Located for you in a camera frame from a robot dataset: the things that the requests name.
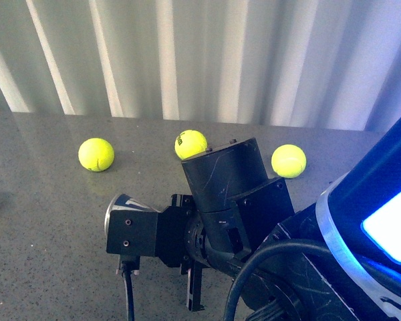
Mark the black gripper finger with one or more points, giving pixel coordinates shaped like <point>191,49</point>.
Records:
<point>194,287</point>

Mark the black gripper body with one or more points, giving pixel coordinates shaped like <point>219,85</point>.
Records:
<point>232,208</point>

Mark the clear plastic tennis ball can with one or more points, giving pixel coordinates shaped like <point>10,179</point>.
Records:
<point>124,202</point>

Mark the black robot arm blue light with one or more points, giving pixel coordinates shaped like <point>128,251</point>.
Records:
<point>338,259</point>

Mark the right yellow tennis ball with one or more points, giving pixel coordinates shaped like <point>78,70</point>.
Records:
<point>288,161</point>

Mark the yellow tennis ball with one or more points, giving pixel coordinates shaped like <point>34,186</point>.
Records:
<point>189,143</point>
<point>96,154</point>
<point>288,161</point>

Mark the middle yellow tennis ball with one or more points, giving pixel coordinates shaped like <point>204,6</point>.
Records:
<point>189,143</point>

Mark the left yellow tennis ball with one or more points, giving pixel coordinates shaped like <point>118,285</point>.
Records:
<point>96,154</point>

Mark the white pleated curtain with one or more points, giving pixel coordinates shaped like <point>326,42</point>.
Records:
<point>322,64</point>

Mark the black camera box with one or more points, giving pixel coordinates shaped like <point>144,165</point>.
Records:
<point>132,233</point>

